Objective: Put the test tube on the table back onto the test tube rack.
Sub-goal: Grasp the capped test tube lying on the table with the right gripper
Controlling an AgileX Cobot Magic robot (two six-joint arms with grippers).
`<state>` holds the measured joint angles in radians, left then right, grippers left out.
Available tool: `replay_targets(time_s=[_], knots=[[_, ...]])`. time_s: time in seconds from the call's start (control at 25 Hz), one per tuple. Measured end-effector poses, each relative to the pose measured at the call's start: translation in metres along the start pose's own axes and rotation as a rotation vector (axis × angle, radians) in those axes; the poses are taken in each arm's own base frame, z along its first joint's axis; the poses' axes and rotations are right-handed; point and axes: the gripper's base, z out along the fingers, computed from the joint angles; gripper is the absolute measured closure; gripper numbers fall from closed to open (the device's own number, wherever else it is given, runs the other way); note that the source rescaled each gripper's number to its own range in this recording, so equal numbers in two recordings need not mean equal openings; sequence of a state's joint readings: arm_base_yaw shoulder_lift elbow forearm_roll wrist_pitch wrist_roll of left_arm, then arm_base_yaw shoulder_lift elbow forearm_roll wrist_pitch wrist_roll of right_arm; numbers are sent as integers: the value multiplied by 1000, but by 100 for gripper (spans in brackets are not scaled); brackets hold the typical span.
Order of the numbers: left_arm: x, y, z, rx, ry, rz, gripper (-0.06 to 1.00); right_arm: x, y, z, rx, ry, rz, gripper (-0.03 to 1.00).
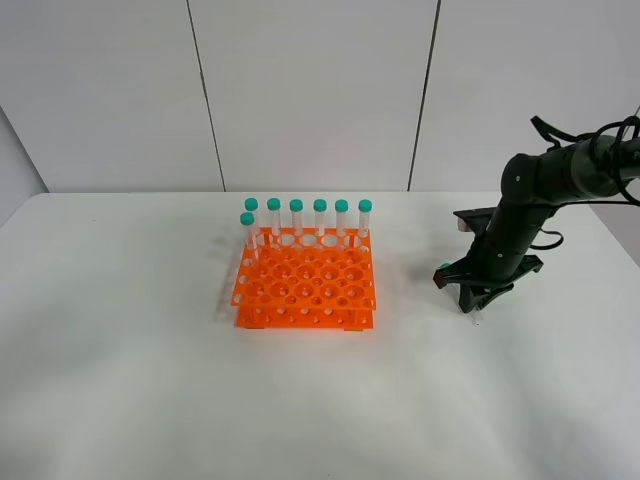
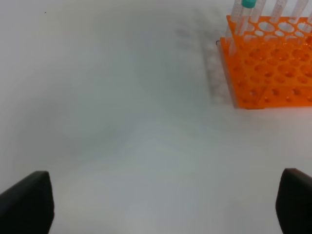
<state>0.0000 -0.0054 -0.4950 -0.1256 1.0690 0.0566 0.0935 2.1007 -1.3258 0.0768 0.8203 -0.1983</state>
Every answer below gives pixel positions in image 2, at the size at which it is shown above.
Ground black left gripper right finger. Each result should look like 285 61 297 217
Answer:
275 168 312 234

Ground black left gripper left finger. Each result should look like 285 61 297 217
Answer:
0 171 55 234

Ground orange test tube rack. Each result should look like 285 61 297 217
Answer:
218 16 312 109

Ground back row tube one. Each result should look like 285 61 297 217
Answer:
225 0 242 43

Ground back row tube three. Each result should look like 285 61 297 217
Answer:
265 0 288 32

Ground back row tube five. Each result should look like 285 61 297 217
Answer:
302 12 312 33

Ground back row tube two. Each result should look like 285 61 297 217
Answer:
246 0 266 32

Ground back row tube four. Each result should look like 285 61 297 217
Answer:
288 0 309 24

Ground front-left racked test tube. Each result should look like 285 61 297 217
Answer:
229 0 256 56

